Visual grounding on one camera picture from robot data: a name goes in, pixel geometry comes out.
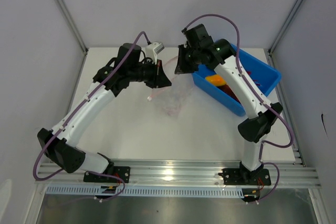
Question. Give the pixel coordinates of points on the clear zip top bag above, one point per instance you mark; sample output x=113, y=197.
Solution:
x=171, y=100

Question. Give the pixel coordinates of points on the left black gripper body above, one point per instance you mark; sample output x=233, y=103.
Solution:
x=146, y=73

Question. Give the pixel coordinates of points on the blue plastic bin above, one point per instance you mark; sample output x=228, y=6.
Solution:
x=223, y=61

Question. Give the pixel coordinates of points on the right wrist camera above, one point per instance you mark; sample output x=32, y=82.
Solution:
x=197, y=37

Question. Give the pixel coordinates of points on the yellow orange toy fruit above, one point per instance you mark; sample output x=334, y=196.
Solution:
x=216, y=80

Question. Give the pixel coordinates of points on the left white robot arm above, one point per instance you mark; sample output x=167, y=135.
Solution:
x=132, y=64

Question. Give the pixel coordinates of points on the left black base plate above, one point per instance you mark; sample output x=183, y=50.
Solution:
x=109, y=176

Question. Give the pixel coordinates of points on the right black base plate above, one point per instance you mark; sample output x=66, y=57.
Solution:
x=238, y=176

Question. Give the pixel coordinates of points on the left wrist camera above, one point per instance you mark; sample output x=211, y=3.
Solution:
x=152, y=50

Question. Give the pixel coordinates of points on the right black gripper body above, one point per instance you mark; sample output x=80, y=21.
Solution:
x=192, y=56

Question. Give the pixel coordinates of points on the slotted cable duct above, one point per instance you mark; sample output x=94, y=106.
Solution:
x=149, y=191

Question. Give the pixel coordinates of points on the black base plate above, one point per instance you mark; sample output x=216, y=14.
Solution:
x=109, y=176
x=238, y=176

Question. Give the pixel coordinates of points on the aluminium rail frame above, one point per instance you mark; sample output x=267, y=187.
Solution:
x=205, y=174

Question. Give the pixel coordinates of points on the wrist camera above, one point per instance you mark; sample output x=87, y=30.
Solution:
x=152, y=50
x=197, y=37

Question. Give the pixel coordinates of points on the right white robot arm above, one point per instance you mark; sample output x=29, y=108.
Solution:
x=254, y=131

